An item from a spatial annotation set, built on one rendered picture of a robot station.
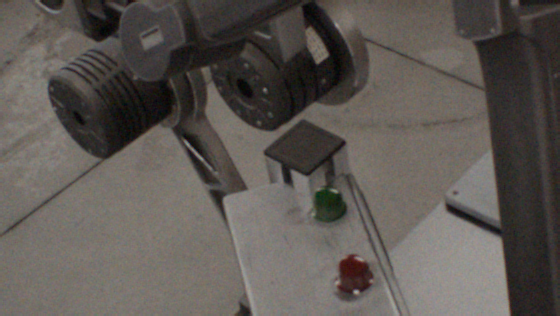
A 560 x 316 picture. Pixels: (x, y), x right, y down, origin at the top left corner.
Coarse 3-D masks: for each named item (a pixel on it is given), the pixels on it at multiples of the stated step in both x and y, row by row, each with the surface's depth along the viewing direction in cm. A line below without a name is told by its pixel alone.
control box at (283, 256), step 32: (256, 192) 81; (288, 192) 81; (352, 192) 80; (256, 224) 79; (288, 224) 78; (352, 224) 77; (256, 256) 77; (288, 256) 76; (320, 256) 76; (384, 256) 75; (256, 288) 74; (288, 288) 74; (320, 288) 73; (384, 288) 73
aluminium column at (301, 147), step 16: (304, 128) 82; (320, 128) 82; (272, 144) 81; (288, 144) 81; (304, 144) 81; (320, 144) 81; (336, 144) 80; (272, 160) 81; (288, 160) 80; (304, 160) 80; (320, 160) 79; (336, 160) 80; (272, 176) 82; (288, 176) 82; (304, 176) 79; (320, 176) 80; (336, 176) 81; (304, 192) 80
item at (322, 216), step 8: (320, 192) 77; (328, 192) 77; (336, 192) 77; (312, 200) 77; (320, 200) 77; (328, 200) 77; (336, 200) 77; (312, 208) 78; (320, 208) 77; (328, 208) 77; (336, 208) 77; (344, 208) 78; (312, 216) 78; (320, 216) 77; (328, 216) 77; (336, 216) 77; (344, 216) 78; (320, 224) 78; (328, 224) 77; (336, 224) 77
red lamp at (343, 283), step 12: (348, 264) 72; (360, 264) 72; (336, 276) 73; (348, 276) 71; (360, 276) 71; (372, 276) 73; (336, 288) 73; (348, 288) 72; (360, 288) 72; (372, 288) 73
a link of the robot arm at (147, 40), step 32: (160, 0) 102; (192, 0) 100; (224, 0) 97; (256, 0) 95; (288, 0) 92; (128, 32) 105; (160, 32) 101; (192, 32) 100; (224, 32) 99; (128, 64) 106; (160, 64) 102
